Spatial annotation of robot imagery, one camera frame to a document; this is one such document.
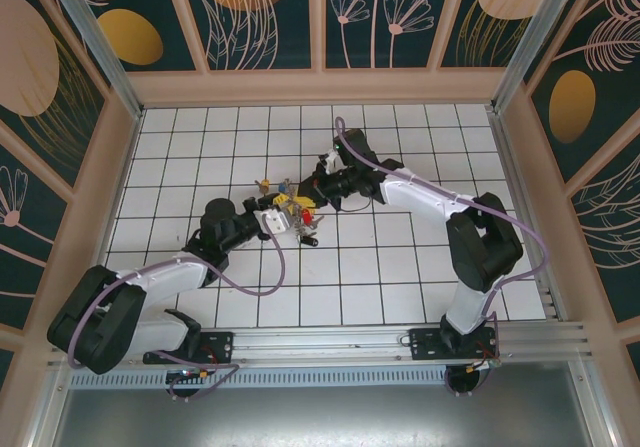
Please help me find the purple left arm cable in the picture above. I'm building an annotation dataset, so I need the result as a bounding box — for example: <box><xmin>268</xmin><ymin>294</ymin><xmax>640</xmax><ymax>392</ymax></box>
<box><xmin>67</xmin><ymin>224</ymin><xmax>287</xmax><ymax>369</ymax></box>

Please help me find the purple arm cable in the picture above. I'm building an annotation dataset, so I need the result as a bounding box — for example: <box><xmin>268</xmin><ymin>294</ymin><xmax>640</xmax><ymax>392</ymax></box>
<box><xmin>67</xmin><ymin>224</ymin><xmax>287</xmax><ymax>369</ymax></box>
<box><xmin>333</xmin><ymin>115</ymin><xmax>549</xmax><ymax>318</ymax></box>

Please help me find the grey metal sheet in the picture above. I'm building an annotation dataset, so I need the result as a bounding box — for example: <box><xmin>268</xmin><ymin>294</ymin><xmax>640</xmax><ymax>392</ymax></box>
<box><xmin>47</xmin><ymin>385</ymin><xmax>609</xmax><ymax>447</ymax></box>

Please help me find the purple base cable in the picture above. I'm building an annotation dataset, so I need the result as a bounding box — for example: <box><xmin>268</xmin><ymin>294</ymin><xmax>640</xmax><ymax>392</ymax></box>
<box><xmin>158</xmin><ymin>349</ymin><xmax>244</xmax><ymax>402</ymax></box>
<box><xmin>443</xmin><ymin>311</ymin><xmax>503</xmax><ymax>399</ymax></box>

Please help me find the grey slotted cable duct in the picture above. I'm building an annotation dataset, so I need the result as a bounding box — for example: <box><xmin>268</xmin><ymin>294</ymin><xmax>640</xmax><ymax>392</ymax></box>
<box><xmin>64</xmin><ymin>368</ymin><xmax>451</xmax><ymax>390</ymax></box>

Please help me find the aluminium side rail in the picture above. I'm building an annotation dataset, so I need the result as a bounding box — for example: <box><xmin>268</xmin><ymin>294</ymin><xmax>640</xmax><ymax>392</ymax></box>
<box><xmin>487</xmin><ymin>108</ymin><xmax>569</xmax><ymax>324</ymax></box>

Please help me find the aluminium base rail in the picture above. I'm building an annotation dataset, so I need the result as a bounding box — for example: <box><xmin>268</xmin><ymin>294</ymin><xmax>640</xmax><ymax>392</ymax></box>
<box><xmin>47</xmin><ymin>320</ymin><xmax>596</xmax><ymax>369</ymax></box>

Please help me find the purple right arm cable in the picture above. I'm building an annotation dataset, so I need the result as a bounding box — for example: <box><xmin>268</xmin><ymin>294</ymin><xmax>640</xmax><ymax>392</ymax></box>
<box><xmin>333</xmin><ymin>115</ymin><xmax>549</xmax><ymax>318</ymax></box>

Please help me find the aluminium frame post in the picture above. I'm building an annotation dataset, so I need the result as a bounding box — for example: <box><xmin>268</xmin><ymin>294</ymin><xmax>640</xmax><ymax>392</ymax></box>
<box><xmin>39</xmin><ymin>0</ymin><xmax>147</xmax><ymax>122</ymax></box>
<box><xmin>489</xmin><ymin>0</ymin><xmax>585</xmax><ymax>113</ymax></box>

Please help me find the thin black cable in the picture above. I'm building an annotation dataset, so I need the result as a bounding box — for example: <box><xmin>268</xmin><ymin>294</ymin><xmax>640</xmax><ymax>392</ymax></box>
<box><xmin>338</xmin><ymin>194</ymin><xmax>375</xmax><ymax>214</ymax></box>

